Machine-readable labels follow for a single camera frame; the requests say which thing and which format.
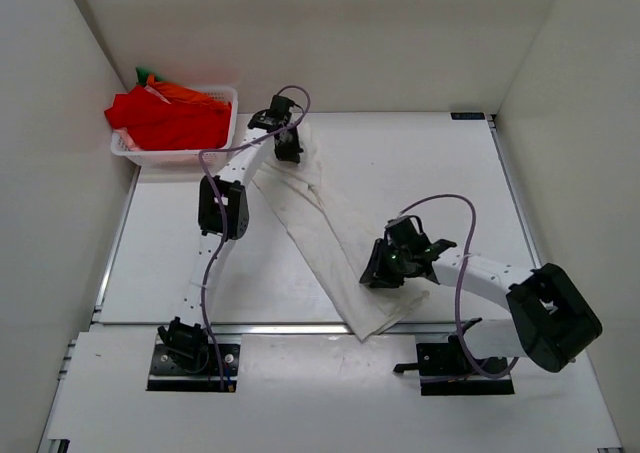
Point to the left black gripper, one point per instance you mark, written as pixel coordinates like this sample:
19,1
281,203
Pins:
293,154

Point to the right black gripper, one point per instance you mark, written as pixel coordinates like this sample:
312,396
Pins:
383,280

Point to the white t shirt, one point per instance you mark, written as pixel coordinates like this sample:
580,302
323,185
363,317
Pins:
335,240

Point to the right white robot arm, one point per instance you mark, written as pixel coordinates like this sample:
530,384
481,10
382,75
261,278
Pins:
550,321

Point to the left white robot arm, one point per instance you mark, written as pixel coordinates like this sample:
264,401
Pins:
223,219

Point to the white plastic laundry basket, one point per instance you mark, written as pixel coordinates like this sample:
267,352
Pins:
184,157

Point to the orange t shirt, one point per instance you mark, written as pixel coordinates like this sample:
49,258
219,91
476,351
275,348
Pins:
177,93

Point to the red t shirt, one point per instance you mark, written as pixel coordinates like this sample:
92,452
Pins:
155,124

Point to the pink cloth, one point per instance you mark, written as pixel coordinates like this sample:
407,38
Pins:
127,140

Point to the green cloth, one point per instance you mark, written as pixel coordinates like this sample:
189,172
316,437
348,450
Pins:
142,75

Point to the black label on table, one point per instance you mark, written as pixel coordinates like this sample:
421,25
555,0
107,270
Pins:
467,116

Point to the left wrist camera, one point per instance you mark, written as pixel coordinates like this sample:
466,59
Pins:
280,109

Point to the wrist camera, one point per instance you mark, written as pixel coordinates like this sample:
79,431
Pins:
280,109
406,232

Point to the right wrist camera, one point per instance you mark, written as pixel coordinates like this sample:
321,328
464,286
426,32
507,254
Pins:
406,232

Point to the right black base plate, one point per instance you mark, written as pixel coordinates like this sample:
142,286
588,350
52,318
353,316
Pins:
443,370

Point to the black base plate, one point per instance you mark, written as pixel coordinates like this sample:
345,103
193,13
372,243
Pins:
443,370
170,372

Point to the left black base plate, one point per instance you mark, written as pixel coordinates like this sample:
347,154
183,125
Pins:
170,372

